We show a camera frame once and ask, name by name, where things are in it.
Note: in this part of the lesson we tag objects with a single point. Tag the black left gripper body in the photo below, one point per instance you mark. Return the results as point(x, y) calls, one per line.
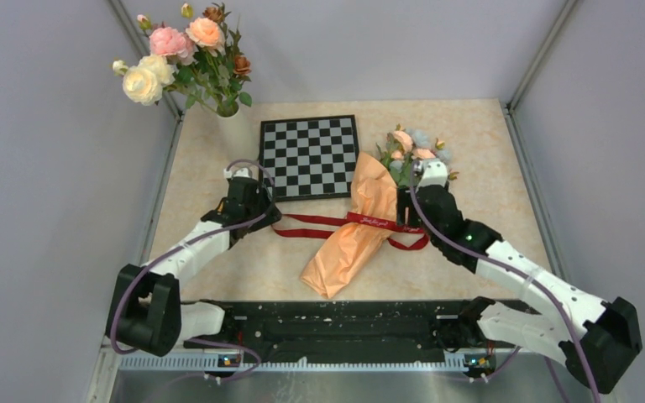
point(263, 205)

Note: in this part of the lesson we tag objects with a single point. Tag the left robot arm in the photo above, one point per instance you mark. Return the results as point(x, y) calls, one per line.
point(146, 311)

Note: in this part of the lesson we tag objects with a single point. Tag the orange paper bouquet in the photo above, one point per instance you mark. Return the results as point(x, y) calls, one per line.
point(373, 193)

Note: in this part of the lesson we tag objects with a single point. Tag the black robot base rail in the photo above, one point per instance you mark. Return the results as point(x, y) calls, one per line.
point(351, 332)

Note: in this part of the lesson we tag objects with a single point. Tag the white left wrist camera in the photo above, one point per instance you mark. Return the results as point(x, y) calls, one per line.
point(237, 173)

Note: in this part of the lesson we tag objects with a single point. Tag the flower bunch in vase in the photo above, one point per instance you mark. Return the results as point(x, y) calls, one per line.
point(202, 61)

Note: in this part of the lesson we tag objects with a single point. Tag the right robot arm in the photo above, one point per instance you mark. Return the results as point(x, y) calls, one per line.
point(594, 339)

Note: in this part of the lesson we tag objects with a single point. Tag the dark red ribbon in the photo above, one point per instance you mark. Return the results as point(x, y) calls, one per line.
point(352, 217)

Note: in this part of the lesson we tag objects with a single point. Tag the black white checkerboard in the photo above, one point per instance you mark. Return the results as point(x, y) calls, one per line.
point(309, 158)

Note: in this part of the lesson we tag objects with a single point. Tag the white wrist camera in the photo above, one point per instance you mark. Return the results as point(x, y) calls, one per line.
point(431, 172)
point(237, 173)

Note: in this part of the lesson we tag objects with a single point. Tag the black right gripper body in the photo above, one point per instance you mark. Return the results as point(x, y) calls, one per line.
point(405, 201)

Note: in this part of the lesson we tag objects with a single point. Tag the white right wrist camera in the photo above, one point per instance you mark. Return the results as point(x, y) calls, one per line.
point(431, 172)

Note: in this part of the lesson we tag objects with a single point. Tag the white ceramic vase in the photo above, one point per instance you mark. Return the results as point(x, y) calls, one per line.
point(237, 135)

